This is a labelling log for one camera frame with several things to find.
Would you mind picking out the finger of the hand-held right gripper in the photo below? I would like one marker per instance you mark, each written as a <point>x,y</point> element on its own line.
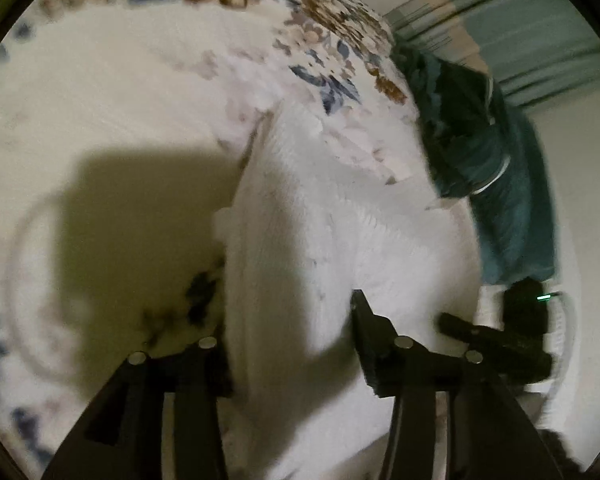
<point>467,331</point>

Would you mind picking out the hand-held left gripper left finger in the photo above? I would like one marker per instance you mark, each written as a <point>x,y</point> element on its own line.
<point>215,370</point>

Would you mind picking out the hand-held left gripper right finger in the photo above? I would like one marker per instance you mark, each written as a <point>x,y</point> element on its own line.
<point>367,340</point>

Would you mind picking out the white knit sweater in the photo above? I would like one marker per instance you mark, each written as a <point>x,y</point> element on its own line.
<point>290,270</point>

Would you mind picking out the dark green quilt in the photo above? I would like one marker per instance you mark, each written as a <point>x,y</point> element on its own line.
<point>480,160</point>

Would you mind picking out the floral bed blanket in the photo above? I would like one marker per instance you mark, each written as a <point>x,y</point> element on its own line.
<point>130,85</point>

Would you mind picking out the grey-green curtain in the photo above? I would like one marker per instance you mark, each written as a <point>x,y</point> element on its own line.
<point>505,25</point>

